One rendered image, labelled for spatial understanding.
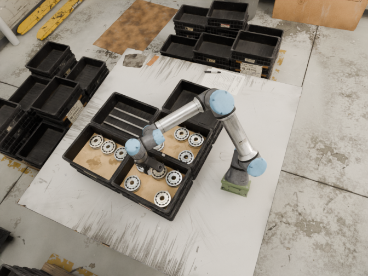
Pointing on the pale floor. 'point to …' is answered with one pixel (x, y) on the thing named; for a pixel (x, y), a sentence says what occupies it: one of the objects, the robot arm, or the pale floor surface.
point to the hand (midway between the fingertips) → (153, 170)
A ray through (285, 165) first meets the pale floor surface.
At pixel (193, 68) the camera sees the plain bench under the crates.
